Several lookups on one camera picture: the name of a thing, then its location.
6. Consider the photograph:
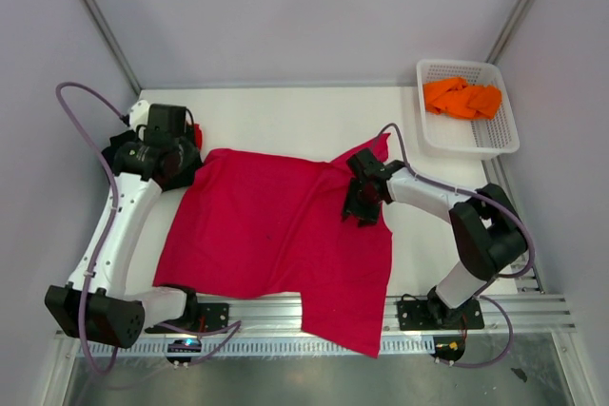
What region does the black folded t shirt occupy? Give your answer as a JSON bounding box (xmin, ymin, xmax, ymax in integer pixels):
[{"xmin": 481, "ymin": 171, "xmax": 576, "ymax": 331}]
[{"xmin": 102, "ymin": 130, "xmax": 138, "ymax": 176}]

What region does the magenta t shirt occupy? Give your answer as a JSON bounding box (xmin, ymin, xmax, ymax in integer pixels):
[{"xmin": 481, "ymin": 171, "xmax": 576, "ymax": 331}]
[{"xmin": 153, "ymin": 148, "xmax": 392, "ymax": 358}]

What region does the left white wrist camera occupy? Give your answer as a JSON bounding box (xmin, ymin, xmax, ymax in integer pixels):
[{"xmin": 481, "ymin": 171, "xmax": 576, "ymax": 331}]
[{"xmin": 123, "ymin": 100, "xmax": 150, "ymax": 130}]

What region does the aluminium front rail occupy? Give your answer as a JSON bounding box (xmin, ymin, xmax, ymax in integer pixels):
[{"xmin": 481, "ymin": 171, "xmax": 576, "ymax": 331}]
[{"xmin": 55, "ymin": 295, "xmax": 575, "ymax": 339}]

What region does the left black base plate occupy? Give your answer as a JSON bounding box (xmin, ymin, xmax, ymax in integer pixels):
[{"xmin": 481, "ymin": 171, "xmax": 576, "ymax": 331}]
[{"xmin": 145, "ymin": 302, "xmax": 229, "ymax": 334}]

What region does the right black controller board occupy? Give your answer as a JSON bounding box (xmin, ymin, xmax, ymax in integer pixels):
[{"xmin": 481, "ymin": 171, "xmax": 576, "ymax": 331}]
[{"xmin": 432, "ymin": 337, "xmax": 465, "ymax": 363}]

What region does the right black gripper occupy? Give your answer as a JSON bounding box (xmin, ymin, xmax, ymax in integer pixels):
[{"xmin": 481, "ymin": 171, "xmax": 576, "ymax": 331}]
[{"xmin": 341, "ymin": 177, "xmax": 383, "ymax": 228}]

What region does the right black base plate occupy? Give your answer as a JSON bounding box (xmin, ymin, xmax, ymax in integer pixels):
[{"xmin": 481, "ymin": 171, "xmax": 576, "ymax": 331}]
[{"xmin": 396, "ymin": 294, "xmax": 485, "ymax": 331}]

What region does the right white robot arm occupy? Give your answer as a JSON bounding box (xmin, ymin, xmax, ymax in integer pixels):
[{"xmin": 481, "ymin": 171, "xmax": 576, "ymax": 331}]
[{"xmin": 342, "ymin": 148, "xmax": 532, "ymax": 330}]

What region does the black controller board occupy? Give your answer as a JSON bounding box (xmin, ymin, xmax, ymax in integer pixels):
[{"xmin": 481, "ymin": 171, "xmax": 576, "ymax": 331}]
[
  {"xmin": 166, "ymin": 338, "xmax": 202, "ymax": 365},
  {"xmin": 432, "ymin": 337, "xmax": 465, "ymax": 363}
]

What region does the red folded t shirt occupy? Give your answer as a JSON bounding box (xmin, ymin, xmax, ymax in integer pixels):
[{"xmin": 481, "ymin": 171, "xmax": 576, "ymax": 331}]
[{"xmin": 190, "ymin": 123, "xmax": 203, "ymax": 150}]

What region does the aluminium side rail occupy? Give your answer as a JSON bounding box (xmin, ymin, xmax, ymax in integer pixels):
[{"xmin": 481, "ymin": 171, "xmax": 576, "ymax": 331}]
[{"xmin": 481, "ymin": 156, "xmax": 546, "ymax": 295}]

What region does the left black controller board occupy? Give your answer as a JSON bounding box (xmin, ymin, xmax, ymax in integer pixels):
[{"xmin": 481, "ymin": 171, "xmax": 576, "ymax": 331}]
[{"xmin": 166, "ymin": 338, "xmax": 202, "ymax": 365}]

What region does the orange t shirt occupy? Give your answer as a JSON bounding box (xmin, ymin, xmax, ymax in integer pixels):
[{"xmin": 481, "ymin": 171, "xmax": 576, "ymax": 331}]
[{"xmin": 422, "ymin": 77, "xmax": 502, "ymax": 121}]

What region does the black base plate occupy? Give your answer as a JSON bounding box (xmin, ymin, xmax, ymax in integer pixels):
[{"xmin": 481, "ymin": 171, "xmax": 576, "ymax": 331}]
[
  {"xmin": 396, "ymin": 294, "xmax": 485, "ymax": 331},
  {"xmin": 145, "ymin": 302, "xmax": 229, "ymax": 334}
]

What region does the white perforated plastic basket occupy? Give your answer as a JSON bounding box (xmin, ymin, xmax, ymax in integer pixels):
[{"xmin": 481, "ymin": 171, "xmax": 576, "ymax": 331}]
[{"xmin": 416, "ymin": 59, "xmax": 520, "ymax": 161}]

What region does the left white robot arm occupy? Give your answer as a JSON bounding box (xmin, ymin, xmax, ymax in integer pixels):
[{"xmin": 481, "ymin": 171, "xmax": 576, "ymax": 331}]
[{"xmin": 44, "ymin": 101, "xmax": 202, "ymax": 349}]

